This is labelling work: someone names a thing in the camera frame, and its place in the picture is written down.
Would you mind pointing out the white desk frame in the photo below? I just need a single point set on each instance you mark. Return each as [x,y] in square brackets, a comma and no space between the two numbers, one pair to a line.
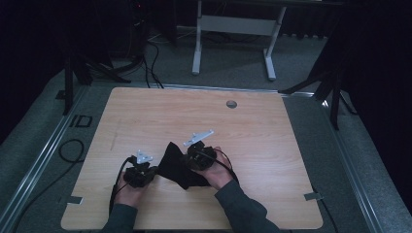
[238,25]

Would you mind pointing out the person's right hand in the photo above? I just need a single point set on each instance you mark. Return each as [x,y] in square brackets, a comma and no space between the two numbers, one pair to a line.
[217,173]

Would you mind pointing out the grey round table grommet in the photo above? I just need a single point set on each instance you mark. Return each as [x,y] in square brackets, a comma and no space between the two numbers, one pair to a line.
[231,104]

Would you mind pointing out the person's left hand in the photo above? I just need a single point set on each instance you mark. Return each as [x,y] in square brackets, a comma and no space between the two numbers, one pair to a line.
[128,195]

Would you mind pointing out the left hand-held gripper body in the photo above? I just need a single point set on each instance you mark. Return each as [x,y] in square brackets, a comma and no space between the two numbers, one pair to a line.
[139,174]

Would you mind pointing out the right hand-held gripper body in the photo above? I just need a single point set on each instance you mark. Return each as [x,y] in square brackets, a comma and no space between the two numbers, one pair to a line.
[200,157]

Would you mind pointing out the black equipment tower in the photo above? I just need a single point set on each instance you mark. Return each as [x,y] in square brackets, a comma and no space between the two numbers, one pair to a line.
[139,29]

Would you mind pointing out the aluminium floor rail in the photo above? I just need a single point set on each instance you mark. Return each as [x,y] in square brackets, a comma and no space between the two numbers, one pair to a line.
[42,152]
[353,174]

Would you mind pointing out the black metal stand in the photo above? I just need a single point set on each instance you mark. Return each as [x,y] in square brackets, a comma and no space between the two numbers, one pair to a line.
[68,81]
[335,97]

